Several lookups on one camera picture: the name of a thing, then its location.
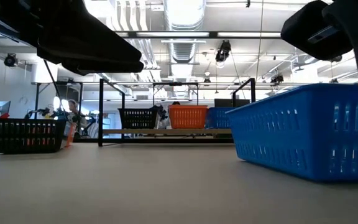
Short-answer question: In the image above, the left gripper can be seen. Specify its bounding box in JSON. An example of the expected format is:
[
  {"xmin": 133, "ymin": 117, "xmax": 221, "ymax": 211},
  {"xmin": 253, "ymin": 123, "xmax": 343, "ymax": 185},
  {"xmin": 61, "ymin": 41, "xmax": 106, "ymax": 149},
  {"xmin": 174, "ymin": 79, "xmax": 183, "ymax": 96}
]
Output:
[{"xmin": 0, "ymin": 0, "xmax": 144, "ymax": 65}]

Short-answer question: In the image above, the black plastic basket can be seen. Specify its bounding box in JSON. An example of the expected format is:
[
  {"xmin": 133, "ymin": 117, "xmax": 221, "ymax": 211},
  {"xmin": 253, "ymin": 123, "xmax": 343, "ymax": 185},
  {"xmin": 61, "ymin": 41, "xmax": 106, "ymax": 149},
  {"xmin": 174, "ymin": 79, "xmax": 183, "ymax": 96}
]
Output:
[
  {"xmin": 117, "ymin": 108, "xmax": 159, "ymax": 129},
  {"xmin": 0, "ymin": 117, "xmax": 68, "ymax": 154}
]

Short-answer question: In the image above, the orange plastic basket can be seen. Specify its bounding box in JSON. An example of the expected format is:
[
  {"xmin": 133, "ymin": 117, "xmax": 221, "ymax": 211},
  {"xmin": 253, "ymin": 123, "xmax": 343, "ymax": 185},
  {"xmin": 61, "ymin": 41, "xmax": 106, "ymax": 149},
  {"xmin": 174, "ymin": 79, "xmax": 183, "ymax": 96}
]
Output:
[
  {"xmin": 168, "ymin": 105, "xmax": 209, "ymax": 129},
  {"xmin": 63, "ymin": 122, "xmax": 78, "ymax": 148}
]

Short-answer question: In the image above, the blue plastic basket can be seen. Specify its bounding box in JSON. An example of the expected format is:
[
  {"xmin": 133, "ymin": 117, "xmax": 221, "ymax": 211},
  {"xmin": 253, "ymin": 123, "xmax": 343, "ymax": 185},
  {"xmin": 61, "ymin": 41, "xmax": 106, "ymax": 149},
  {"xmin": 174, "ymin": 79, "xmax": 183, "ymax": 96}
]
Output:
[
  {"xmin": 206, "ymin": 106, "xmax": 237, "ymax": 129},
  {"xmin": 225, "ymin": 83, "xmax": 358, "ymax": 183}
]

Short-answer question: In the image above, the black ceiling spotlight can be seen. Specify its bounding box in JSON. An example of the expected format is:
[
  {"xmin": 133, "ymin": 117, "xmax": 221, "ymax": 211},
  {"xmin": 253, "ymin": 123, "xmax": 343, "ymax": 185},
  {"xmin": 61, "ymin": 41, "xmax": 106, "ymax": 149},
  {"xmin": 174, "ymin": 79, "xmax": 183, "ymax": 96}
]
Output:
[
  {"xmin": 3, "ymin": 53, "xmax": 19, "ymax": 68},
  {"xmin": 270, "ymin": 73, "xmax": 285, "ymax": 84},
  {"xmin": 215, "ymin": 40, "xmax": 232, "ymax": 63}
]

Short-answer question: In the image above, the black overhead rig beam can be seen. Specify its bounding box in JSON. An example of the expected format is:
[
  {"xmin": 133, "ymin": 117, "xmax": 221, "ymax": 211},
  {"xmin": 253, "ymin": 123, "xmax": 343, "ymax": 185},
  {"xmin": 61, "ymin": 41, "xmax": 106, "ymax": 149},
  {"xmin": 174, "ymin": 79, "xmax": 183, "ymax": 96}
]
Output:
[{"xmin": 115, "ymin": 30, "xmax": 282, "ymax": 39}]

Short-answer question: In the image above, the black background screen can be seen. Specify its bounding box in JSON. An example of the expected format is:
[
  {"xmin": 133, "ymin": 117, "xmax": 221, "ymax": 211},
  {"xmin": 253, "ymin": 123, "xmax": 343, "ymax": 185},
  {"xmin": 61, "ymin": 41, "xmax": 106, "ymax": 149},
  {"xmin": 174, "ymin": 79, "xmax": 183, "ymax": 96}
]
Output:
[{"xmin": 214, "ymin": 98, "xmax": 251, "ymax": 108}]

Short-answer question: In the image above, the black background station frame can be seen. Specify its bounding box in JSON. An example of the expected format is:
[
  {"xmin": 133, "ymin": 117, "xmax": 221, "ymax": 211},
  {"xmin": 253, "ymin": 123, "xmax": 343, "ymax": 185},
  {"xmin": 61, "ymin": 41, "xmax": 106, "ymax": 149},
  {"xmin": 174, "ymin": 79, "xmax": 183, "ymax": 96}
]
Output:
[
  {"xmin": 31, "ymin": 81, "xmax": 84, "ymax": 121},
  {"xmin": 152, "ymin": 82, "xmax": 200, "ymax": 106}
]

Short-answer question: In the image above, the silver ventilation duct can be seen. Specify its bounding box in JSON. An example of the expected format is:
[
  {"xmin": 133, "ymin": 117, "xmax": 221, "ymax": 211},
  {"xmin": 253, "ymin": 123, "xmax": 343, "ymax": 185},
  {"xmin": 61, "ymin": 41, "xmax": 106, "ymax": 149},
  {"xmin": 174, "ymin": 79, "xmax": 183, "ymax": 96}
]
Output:
[{"xmin": 163, "ymin": 0, "xmax": 207, "ymax": 32}]

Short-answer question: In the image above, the thin hanging cable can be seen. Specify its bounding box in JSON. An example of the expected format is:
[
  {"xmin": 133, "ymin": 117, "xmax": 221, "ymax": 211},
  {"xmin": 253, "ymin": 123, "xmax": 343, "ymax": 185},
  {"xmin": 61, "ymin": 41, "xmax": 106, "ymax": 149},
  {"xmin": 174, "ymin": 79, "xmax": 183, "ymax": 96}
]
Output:
[{"xmin": 255, "ymin": 0, "xmax": 265, "ymax": 82}]

